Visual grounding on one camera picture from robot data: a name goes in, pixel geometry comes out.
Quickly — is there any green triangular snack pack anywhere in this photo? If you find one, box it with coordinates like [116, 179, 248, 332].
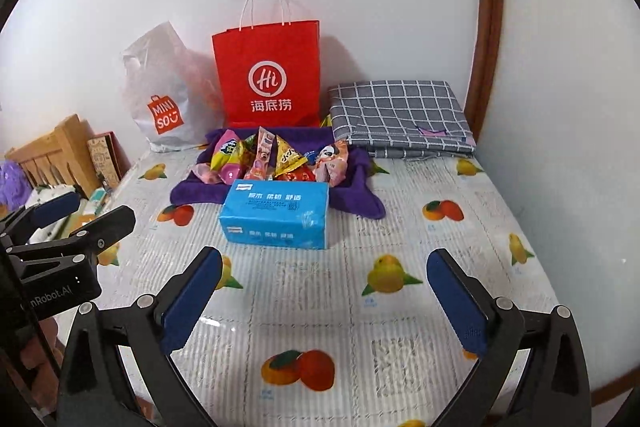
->
[241, 133, 257, 172]

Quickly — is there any fruit pattern tablecloth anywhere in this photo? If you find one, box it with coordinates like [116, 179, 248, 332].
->
[98, 152, 558, 426]

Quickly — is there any yellow triangular snack pack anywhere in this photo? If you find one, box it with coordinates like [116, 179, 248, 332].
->
[273, 135, 307, 179]

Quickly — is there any red snack packet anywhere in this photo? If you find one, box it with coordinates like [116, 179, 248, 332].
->
[276, 165, 316, 182]

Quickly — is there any blue tissue pack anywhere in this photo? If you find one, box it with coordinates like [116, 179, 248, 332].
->
[219, 180, 330, 251]

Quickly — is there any grey checked folded cloth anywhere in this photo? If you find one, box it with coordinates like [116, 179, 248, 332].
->
[329, 80, 476, 159]

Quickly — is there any wooden chair back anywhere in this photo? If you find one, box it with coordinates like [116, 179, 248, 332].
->
[4, 114, 100, 196]

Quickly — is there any pink small snack packet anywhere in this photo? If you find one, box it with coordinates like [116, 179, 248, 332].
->
[192, 164, 222, 184]

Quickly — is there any pink cartoon snack bag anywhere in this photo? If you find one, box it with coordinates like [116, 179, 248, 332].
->
[314, 140, 348, 187]

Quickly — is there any pink yellow snack bag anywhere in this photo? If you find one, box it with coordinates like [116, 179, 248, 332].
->
[209, 129, 242, 172]

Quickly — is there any brown wooden door frame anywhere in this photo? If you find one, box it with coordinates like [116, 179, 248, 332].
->
[464, 0, 503, 141]

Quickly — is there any purple towel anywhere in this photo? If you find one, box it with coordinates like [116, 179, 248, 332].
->
[169, 127, 386, 220]

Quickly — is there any red paper shopping bag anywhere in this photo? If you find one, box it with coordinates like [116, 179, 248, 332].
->
[212, 0, 320, 128]

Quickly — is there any white Miniso plastic bag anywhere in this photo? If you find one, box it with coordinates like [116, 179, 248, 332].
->
[122, 22, 224, 152]

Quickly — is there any pink stick snack packet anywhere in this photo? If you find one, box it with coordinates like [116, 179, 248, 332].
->
[244, 127, 276, 181]

